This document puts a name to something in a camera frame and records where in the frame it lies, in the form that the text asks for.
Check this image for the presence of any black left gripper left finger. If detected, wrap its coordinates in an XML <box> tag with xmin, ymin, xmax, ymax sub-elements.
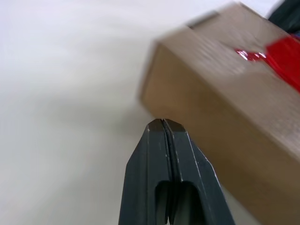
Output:
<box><xmin>118</xmin><ymin>118</ymin><xmax>176</xmax><ymax>225</ymax></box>

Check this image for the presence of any brown cardboard box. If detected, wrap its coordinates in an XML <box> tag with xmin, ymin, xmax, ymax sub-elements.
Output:
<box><xmin>137</xmin><ymin>0</ymin><xmax>300</xmax><ymax>225</ymax></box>

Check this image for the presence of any red plastic packet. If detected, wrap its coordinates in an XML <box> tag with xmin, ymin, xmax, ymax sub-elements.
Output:
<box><xmin>234</xmin><ymin>36</ymin><xmax>300</xmax><ymax>95</ymax></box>

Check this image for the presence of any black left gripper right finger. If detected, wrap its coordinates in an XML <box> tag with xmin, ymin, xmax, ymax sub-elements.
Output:
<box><xmin>164</xmin><ymin>119</ymin><xmax>236</xmax><ymax>225</ymax></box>

